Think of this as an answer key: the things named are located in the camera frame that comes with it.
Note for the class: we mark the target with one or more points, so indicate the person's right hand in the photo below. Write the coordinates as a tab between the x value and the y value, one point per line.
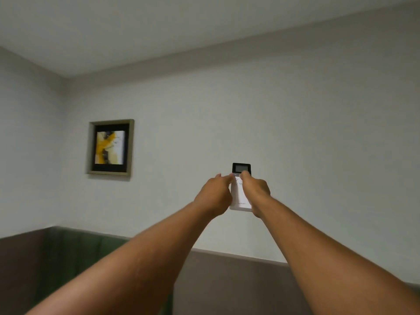
257	193

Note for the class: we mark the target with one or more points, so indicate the person's left hand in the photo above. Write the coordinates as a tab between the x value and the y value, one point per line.
213	195

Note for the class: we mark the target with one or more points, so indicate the person's right thumb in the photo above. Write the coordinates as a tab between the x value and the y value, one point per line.
245	177

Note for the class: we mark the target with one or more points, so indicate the white remote control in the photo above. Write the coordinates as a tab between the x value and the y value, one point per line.
240	196

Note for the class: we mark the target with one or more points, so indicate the person's right forearm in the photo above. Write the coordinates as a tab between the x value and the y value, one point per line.
328	265

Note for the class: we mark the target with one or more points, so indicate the person's left forearm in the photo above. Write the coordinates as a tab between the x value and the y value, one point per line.
131	262

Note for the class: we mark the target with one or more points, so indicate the framed abstract painting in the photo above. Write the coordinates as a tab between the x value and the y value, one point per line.
110	147

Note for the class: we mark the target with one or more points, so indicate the green upholstered headboard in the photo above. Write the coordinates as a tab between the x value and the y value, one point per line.
82	259

